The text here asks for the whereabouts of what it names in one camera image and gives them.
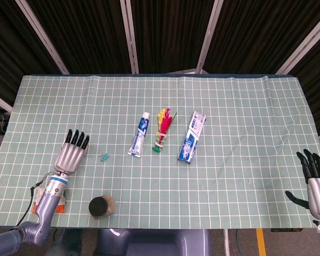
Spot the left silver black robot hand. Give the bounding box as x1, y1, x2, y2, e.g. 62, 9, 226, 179
54, 129, 91, 176

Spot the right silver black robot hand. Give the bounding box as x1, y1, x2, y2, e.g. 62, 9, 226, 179
284, 149, 320, 221

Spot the orange white snack packet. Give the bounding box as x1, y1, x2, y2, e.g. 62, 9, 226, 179
31, 186, 67, 214

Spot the glass jar black lid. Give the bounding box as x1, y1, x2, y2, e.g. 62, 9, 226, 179
88, 194, 116, 220

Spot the blue white toothpaste tube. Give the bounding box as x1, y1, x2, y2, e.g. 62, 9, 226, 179
127, 111, 151, 158

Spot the green white grid tablecloth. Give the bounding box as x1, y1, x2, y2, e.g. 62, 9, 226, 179
0, 74, 320, 229

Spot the colourful feather shuttlecock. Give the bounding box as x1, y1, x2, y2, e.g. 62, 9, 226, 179
152, 107, 178, 155

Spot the white table leg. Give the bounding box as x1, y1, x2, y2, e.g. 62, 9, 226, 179
223, 228, 231, 256

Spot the blue Crest toothpaste box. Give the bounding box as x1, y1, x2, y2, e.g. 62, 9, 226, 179
178, 111, 206, 163

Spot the grey blue robot torso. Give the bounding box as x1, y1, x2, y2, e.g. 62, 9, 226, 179
95, 228, 211, 256

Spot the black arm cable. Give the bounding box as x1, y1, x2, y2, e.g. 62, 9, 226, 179
14, 172, 62, 227

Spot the blue floor cable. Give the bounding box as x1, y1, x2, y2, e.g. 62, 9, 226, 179
235, 229, 244, 256

